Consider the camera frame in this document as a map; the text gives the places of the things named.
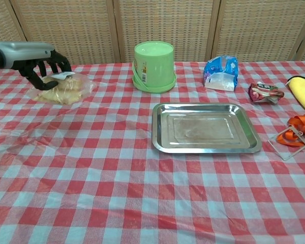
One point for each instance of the green plastic bucket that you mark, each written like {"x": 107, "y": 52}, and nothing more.
{"x": 155, "y": 66}

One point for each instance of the red white checkered tablecloth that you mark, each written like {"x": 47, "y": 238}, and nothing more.
{"x": 117, "y": 183}

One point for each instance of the bagged bread with label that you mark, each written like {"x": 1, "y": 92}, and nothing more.
{"x": 66, "y": 90}

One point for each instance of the clear badge holder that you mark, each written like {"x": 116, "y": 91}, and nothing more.
{"x": 286, "y": 152}

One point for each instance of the woven wooden folding screen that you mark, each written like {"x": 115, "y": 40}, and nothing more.
{"x": 193, "y": 28}

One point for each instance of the black and silver left hand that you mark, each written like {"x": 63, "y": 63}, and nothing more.
{"x": 23, "y": 54}

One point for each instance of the blue tissue pack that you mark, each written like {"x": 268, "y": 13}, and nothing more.
{"x": 221, "y": 76}

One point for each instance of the red snack pouch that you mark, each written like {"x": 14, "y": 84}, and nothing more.
{"x": 263, "y": 92}

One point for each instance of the stainless steel tray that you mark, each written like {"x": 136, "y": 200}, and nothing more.
{"x": 203, "y": 129}

